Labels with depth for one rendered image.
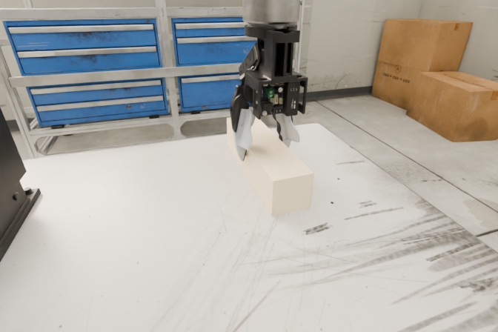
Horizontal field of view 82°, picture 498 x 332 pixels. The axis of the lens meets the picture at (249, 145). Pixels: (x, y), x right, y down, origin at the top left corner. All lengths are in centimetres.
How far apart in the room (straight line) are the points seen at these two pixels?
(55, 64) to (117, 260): 160
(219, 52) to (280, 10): 150
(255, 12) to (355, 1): 290
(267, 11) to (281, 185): 22
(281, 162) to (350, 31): 291
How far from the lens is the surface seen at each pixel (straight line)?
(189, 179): 50
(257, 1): 39
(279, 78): 38
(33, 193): 55
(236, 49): 189
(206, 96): 191
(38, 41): 191
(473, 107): 264
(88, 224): 46
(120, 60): 185
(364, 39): 341
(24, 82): 193
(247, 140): 43
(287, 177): 39
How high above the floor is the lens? 97
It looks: 27 degrees down
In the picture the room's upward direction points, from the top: straight up
